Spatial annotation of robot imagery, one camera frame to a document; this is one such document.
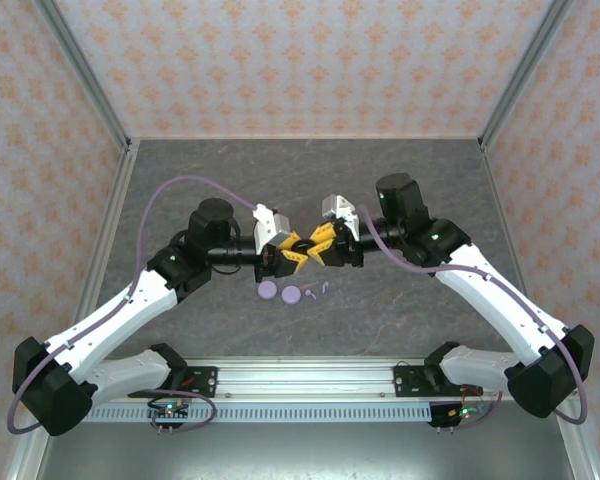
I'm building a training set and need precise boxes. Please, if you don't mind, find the white slotted cable duct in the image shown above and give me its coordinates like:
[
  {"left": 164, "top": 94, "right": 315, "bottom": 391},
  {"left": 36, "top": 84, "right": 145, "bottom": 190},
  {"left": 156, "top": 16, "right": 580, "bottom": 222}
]
[{"left": 87, "top": 403, "right": 434, "bottom": 424}]

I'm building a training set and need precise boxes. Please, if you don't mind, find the aluminium table side rail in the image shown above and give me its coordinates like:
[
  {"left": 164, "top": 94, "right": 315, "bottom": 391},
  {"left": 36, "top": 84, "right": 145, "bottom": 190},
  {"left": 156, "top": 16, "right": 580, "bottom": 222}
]
[
  {"left": 4, "top": 139, "right": 141, "bottom": 480},
  {"left": 479, "top": 139, "right": 600, "bottom": 480}
]

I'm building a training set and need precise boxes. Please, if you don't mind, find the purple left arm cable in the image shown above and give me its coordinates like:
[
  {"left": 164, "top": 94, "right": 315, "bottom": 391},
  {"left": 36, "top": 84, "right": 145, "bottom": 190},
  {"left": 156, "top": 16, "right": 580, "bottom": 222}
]
[{"left": 7, "top": 174, "right": 259, "bottom": 434}]

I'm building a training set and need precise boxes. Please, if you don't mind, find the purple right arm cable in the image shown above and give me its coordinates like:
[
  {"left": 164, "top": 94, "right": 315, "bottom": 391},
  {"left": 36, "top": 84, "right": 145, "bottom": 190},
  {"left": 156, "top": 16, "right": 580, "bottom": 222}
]
[{"left": 359, "top": 203, "right": 591, "bottom": 430}]

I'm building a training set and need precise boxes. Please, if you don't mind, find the small circuit board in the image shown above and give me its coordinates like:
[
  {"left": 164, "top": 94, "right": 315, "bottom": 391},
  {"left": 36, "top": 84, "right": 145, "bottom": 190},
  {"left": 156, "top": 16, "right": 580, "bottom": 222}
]
[
  {"left": 147, "top": 399, "right": 191, "bottom": 421},
  {"left": 447, "top": 404, "right": 486, "bottom": 421}
]

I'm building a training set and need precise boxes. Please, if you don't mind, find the aluminium frame post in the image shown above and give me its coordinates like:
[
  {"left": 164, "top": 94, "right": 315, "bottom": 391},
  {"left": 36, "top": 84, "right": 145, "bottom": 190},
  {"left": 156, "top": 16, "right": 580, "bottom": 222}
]
[
  {"left": 478, "top": 0, "right": 580, "bottom": 151},
  {"left": 32, "top": 0, "right": 134, "bottom": 151}
]

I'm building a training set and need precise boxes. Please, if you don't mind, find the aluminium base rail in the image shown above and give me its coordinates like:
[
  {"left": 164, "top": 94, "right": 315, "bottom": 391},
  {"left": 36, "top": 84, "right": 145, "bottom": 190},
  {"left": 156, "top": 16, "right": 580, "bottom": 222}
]
[{"left": 124, "top": 355, "right": 511, "bottom": 401}]

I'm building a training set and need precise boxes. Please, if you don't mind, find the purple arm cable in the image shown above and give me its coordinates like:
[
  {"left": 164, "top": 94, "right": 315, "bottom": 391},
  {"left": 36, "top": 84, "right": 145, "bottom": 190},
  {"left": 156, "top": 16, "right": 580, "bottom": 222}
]
[
  {"left": 359, "top": 203, "right": 591, "bottom": 430},
  {"left": 7, "top": 174, "right": 259, "bottom": 434}
]

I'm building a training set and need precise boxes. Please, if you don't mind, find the grey metal base plate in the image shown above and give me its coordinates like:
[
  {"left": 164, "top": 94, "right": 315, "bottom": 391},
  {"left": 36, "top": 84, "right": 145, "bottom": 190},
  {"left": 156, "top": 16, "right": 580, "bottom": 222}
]
[{"left": 34, "top": 419, "right": 576, "bottom": 480}]

